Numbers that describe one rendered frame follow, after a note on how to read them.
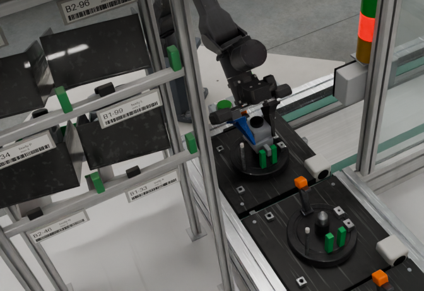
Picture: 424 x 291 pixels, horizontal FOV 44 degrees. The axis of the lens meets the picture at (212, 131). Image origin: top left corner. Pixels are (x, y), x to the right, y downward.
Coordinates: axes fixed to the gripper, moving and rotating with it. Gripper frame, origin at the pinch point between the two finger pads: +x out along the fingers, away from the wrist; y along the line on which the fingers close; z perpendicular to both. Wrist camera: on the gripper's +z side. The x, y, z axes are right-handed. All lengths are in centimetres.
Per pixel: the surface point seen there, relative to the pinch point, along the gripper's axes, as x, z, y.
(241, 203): 14.3, -0.4, -10.0
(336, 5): -33, -199, 151
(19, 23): -106, -283, -41
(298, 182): 12.3, 12.6, -0.9
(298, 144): 8.6, -7.0, 10.1
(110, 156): -7.4, 27.0, -33.9
